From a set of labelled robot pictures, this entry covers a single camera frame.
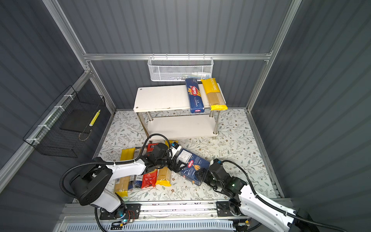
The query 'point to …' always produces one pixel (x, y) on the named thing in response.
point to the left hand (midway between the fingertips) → (183, 161)
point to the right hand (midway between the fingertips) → (200, 177)
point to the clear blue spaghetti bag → (135, 181)
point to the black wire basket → (67, 132)
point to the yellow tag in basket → (93, 120)
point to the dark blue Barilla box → (193, 163)
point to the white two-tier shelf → (164, 112)
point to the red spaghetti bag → (150, 179)
